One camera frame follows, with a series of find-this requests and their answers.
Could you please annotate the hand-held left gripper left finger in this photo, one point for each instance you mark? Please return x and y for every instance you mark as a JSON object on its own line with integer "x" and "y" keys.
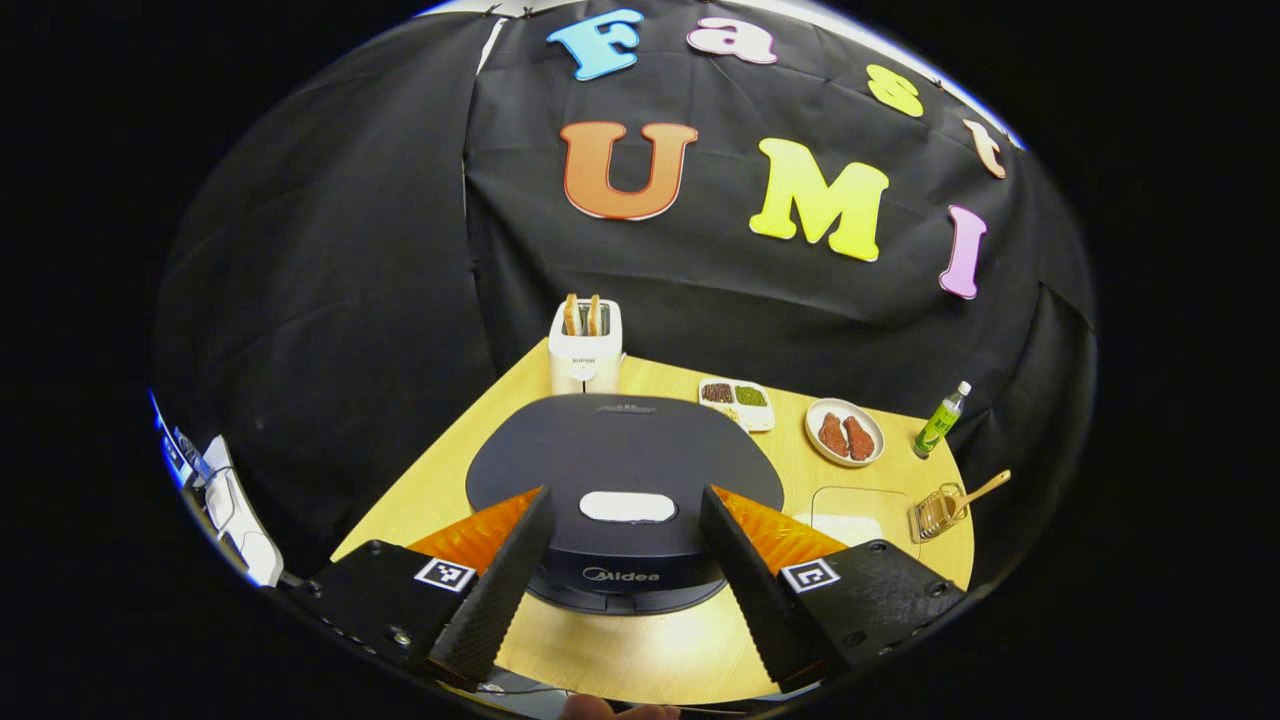
{"x": 500, "y": 590}

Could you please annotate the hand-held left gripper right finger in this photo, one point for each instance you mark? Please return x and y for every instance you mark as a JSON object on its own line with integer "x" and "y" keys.
{"x": 755, "y": 590}

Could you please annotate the dark grey rice cooker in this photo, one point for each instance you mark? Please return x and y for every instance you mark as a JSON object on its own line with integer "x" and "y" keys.
{"x": 620, "y": 450}

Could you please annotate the wooden spoon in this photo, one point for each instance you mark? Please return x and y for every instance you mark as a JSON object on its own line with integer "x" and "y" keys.
{"x": 985, "y": 487}

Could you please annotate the round grey plate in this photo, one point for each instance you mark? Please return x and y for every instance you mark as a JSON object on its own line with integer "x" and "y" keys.
{"x": 845, "y": 455}

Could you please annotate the brown meat piece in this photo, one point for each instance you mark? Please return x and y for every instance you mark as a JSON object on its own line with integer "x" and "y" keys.
{"x": 859, "y": 438}
{"x": 832, "y": 434}

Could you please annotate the white sectioned bean dish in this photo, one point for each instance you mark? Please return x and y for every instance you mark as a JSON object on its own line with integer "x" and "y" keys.
{"x": 738, "y": 402}

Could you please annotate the green drink bottle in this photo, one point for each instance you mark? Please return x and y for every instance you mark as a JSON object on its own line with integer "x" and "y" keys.
{"x": 940, "y": 422}

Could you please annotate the white toaster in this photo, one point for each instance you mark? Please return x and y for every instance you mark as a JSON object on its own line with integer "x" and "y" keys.
{"x": 585, "y": 355}

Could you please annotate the white desk device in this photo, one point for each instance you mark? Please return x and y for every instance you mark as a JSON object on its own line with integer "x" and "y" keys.
{"x": 240, "y": 520}

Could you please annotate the toast slice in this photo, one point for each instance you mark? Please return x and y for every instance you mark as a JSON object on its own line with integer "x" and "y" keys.
{"x": 594, "y": 315}
{"x": 572, "y": 315}

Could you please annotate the computer screen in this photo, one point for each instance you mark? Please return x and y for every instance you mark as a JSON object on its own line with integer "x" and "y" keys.
{"x": 178, "y": 445}

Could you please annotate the black backdrop cloth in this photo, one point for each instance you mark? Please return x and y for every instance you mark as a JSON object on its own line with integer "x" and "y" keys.
{"x": 640, "y": 250}

